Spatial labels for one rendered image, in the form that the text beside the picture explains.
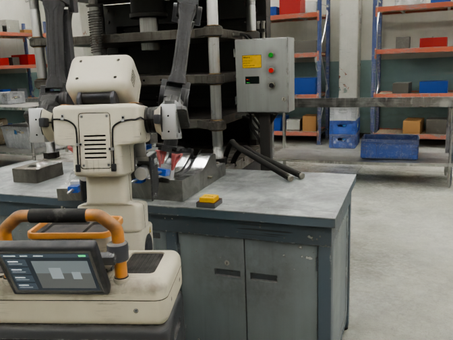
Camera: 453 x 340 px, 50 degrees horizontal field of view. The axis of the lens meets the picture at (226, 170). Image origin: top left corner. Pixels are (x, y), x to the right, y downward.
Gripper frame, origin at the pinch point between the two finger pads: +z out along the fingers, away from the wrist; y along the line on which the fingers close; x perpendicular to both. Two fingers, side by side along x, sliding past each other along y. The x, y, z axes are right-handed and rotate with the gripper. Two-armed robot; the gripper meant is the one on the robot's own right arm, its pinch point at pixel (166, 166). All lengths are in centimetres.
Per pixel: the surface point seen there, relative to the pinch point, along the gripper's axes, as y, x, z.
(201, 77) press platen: 21, -69, -42
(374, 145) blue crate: -60, -377, -16
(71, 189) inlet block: 36.3, 12.2, 15.7
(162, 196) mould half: -0.1, 0.0, 12.4
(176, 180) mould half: -5.9, 1.2, 4.3
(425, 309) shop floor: -117, -100, 62
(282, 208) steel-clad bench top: -51, -1, 6
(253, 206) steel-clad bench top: -38.9, -0.6, 7.9
